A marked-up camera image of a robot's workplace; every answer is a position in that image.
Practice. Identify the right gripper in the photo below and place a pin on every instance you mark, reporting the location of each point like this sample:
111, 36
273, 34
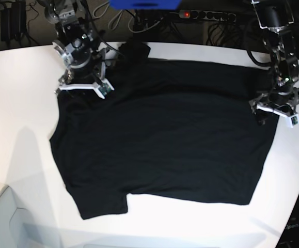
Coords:
82, 75

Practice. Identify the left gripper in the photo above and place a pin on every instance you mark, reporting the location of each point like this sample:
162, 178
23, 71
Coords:
275, 102

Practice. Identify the black t-shirt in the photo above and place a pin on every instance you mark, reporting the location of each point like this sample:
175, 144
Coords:
177, 129

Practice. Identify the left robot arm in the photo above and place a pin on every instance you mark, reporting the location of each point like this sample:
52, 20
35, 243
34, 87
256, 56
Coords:
275, 17

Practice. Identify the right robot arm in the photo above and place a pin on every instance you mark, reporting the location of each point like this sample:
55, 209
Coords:
81, 47

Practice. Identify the blue box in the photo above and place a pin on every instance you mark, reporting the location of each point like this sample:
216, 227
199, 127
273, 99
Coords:
145, 4

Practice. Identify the black device on floor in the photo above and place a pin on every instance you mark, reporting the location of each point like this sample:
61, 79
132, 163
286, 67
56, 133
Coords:
13, 22

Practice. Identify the black power strip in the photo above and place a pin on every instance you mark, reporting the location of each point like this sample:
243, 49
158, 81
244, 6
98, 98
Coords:
208, 15

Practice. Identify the grey bin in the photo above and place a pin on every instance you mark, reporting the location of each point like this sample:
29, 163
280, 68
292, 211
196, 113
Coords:
18, 227

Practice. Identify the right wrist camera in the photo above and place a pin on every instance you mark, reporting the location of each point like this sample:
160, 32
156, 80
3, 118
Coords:
103, 88

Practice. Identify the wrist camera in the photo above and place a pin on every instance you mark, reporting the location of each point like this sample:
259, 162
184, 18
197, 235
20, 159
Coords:
292, 120
103, 88

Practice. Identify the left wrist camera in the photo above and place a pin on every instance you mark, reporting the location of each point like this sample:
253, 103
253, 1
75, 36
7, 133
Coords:
292, 120

